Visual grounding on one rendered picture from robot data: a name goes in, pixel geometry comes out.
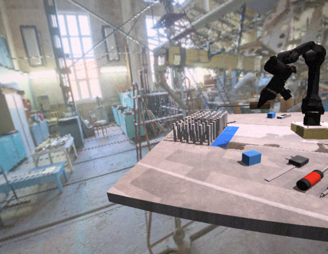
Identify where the red-handled tool with black grips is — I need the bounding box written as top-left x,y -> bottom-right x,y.
296,166 -> 328,191

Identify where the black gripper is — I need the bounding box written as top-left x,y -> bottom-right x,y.
257,76 -> 285,108

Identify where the blue flat strip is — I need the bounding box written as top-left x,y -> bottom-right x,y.
210,126 -> 239,147

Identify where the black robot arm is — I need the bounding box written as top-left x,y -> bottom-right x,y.
264,41 -> 326,126

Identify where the blue cube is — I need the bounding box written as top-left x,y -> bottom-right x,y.
242,150 -> 261,166
268,112 -> 276,118

